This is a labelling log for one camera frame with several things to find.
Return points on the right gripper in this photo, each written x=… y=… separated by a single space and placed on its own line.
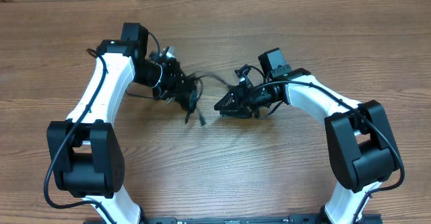
x=247 y=98

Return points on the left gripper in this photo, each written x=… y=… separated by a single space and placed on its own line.
x=184 y=91

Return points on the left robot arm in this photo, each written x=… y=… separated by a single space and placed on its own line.
x=87 y=165

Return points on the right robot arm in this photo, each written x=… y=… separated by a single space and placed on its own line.
x=363 y=154

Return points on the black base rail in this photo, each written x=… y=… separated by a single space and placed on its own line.
x=232 y=221

